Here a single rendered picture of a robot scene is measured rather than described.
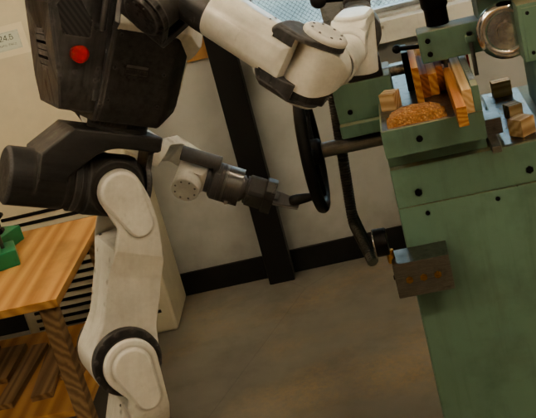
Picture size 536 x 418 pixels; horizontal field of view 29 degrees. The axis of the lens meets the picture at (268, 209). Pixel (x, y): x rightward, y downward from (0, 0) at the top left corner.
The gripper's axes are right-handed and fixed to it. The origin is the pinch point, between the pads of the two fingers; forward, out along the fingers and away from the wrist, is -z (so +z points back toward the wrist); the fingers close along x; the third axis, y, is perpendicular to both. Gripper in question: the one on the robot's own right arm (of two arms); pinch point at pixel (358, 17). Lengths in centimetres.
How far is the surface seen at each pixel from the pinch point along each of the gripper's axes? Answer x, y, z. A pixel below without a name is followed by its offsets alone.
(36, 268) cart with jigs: 72, -100, -52
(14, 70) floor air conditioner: 24, -113, -104
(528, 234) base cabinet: 49, 32, 8
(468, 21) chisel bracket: 5.7, 23.5, -11.1
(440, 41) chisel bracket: 9.2, 17.3, -10.5
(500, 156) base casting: 30.8, 26.8, 8.1
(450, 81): 15.9, 18.0, -0.3
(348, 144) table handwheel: 31.3, -5.1, -12.1
